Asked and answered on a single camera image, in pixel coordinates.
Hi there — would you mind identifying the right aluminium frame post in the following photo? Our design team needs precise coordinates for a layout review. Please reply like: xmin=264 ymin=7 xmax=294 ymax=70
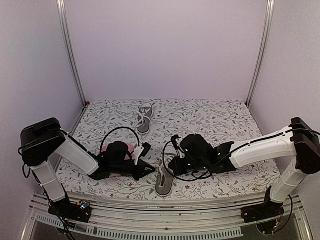
xmin=245 ymin=0 xmax=276 ymax=109

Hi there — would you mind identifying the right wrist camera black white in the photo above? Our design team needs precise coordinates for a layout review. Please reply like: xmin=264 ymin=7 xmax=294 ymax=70
xmin=170 ymin=134 xmax=181 ymax=151

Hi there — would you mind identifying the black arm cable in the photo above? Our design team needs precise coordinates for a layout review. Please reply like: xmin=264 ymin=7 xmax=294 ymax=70
xmin=100 ymin=126 xmax=141 ymax=154
xmin=161 ymin=140 xmax=221 ymax=182

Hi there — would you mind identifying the pink plastic plate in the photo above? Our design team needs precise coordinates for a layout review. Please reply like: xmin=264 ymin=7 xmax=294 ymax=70
xmin=121 ymin=143 xmax=135 ymax=154

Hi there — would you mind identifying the grey sneaker with red sole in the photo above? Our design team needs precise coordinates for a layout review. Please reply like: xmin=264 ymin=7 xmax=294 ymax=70
xmin=136 ymin=102 xmax=154 ymax=135

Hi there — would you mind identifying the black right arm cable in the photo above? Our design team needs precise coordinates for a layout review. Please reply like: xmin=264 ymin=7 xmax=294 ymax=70
xmin=161 ymin=140 xmax=221 ymax=182

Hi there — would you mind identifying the aluminium frame post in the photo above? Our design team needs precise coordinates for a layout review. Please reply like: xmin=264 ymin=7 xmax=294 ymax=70
xmin=56 ymin=0 xmax=87 ymax=108
xmin=245 ymin=0 xmax=276 ymax=109

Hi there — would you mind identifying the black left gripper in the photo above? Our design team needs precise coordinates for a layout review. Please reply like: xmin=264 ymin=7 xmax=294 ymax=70
xmin=110 ymin=159 xmax=155 ymax=181

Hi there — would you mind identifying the aluminium front rail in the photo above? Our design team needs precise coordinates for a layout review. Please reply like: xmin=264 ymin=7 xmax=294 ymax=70
xmin=20 ymin=194 xmax=315 ymax=240

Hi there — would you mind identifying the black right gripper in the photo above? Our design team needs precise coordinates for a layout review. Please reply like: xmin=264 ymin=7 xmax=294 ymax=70
xmin=168 ymin=155 xmax=209 ymax=176

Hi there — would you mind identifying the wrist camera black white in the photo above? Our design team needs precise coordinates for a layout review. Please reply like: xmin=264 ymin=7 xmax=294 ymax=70
xmin=131 ymin=142 xmax=151 ymax=166
xmin=170 ymin=134 xmax=181 ymax=151

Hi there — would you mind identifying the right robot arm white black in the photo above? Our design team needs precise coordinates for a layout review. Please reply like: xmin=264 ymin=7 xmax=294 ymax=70
xmin=167 ymin=117 xmax=320 ymax=223

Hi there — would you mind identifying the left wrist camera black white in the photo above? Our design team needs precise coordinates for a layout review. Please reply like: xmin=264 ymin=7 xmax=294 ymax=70
xmin=131 ymin=142 xmax=151 ymax=166

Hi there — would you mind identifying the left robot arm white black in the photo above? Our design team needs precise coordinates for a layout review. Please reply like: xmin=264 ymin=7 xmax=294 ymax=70
xmin=18 ymin=117 xmax=156 ymax=223

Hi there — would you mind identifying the left aluminium frame post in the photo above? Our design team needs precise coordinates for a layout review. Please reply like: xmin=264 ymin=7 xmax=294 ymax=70
xmin=56 ymin=0 xmax=87 ymax=108

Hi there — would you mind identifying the floral patterned table mat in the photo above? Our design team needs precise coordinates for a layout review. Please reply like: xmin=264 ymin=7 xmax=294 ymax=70
xmin=56 ymin=99 xmax=280 ymax=201

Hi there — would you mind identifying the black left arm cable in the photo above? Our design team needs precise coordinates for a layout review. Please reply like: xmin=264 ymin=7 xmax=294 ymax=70
xmin=100 ymin=126 xmax=141 ymax=154

